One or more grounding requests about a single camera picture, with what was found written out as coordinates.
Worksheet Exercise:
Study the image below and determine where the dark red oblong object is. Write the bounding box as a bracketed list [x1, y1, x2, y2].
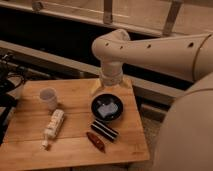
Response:
[86, 132, 105, 152]

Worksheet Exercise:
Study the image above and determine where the black cables and equipment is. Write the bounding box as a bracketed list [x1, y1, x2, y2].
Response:
[0, 53, 29, 146]

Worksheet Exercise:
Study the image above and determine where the beige cylindrical gripper body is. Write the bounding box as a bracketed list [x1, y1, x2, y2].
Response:
[100, 63, 123, 86]

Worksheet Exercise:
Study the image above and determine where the white plastic cup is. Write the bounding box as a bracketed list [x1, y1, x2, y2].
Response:
[39, 87, 58, 110]

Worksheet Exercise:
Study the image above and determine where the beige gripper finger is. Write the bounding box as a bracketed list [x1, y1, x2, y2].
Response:
[90, 79, 104, 96]
[122, 76, 132, 89]

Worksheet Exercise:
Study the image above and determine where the black round bowl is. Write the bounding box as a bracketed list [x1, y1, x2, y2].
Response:
[91, 94, 123, 122]

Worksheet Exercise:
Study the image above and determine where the metal frame rail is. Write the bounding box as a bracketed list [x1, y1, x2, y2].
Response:
[0, 40, 184, 105]

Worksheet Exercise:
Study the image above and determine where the wooden board table top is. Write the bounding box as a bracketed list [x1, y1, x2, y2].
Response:
[0, 79, 149, 171]

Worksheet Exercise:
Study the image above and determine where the black white striped block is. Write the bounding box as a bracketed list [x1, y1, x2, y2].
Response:
[91, 120, 119, 142]

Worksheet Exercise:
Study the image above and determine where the pale blue sponge piece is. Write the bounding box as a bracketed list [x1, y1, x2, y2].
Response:
[98, 102, 118, 118]

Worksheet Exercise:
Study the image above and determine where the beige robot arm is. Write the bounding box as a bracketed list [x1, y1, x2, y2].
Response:
[92, 29, 213, 171]

